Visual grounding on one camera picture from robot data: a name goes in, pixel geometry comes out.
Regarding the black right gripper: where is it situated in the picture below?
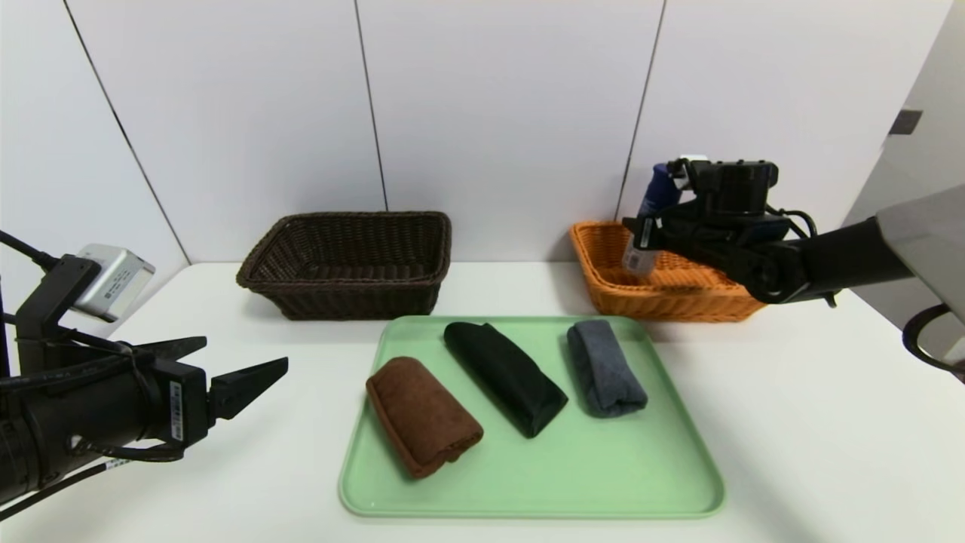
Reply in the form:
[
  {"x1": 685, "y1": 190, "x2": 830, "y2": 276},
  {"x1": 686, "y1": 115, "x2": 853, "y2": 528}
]
[{"x1": 621, "y1": 215, "x2": 697, "y2": 253}]

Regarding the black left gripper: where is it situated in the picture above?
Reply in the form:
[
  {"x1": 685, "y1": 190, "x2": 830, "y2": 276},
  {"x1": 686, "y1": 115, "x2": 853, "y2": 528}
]
[{"x1": 20, "y1": 336, "x2": 289, "y2": 496}]

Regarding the blue capped white bottle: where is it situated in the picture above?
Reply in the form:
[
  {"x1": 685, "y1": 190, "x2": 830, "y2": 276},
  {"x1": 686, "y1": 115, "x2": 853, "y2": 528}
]
[{"x1": 621, "y1": 162, "x2": 683, "y2": 277}]

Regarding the grey towel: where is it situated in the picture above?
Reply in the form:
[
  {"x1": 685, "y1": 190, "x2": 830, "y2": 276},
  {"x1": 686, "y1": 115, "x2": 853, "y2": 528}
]
[{"x1": 566, "y1": 319, "x2": 648, "y2": 419}]

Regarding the brown towel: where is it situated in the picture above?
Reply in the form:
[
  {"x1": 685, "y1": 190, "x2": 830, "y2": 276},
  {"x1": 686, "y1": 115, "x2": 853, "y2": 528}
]
[{"x1": 366, "y1": 356, "x2": 485, "y2": 478}]

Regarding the orange wicker basket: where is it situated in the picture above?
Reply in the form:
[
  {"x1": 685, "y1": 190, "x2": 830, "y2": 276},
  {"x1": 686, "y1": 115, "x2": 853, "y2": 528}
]
[{"x1": 569, "y1": 220, "x2": 770, "y2": 324}]

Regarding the dark brown wicker basket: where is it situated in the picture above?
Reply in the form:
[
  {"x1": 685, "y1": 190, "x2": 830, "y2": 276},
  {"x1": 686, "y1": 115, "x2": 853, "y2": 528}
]
[{"x1": 236, "y1": 211, "x2": 453, "y2": 321}]

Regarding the black soft glasses case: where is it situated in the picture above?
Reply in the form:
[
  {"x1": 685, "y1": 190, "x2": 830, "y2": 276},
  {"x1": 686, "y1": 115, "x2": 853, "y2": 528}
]
[{"x1": 443, "y1": 322, "x2": 568, "y2": 438}]

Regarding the green plastic tray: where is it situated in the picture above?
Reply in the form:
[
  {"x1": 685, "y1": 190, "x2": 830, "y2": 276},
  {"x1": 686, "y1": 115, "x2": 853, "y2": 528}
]
[{"x1": 339, "y1": 315, "x2": 725, "y2": 518}]

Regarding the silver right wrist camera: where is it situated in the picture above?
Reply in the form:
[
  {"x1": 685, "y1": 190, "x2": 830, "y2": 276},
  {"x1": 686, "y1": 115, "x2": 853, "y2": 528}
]
[{"x1": 671, "y1": 155, "x2": 709, "y2": 189}]

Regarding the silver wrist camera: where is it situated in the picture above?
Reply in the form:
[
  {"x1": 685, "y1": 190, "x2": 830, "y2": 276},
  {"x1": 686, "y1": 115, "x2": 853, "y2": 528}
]
[
  {"x1": 74, "y1": 244, "x2": 156, "y2": 324},
  {"x1": 671, "y1": 155, "x2": 709, "y2": 189}
]

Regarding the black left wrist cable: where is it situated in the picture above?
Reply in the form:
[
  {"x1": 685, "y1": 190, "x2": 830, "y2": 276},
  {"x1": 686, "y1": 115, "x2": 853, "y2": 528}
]
[{"x1": 72, "y1": 441, "x2": 185, "y2": 463}]

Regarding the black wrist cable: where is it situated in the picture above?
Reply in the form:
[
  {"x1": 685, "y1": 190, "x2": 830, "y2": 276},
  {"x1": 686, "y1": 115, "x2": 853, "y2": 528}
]
[
  {"x1": 72, "y1": 441, "x2": 185, "y2": 463},
  {"x1": 769, "y1": 207, "x2": 819, "y2": 239}
]

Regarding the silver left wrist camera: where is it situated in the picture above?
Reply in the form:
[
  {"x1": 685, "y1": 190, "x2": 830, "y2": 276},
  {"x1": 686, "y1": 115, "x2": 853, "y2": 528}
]
[{"x1": 74, "y1": 244, "x2": 156, "y2": 324}]

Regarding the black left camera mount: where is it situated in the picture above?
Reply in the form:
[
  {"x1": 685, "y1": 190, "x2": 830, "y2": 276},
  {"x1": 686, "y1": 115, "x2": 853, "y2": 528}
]
[{"x1": 15, "y1": 255, "x2": 99, "y2": 363}]

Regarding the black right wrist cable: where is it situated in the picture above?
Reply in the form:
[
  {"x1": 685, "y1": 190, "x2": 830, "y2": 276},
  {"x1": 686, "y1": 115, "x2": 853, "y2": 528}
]
[{"x1": 769, "y1": 207, "x2": 819, "y2": 239}]

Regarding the braided right arm cable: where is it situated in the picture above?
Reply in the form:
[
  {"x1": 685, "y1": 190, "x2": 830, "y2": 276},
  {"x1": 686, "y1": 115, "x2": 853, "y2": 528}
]
[{"x1": 902, "y1": 304, "x2": 965, "y2": 374}]

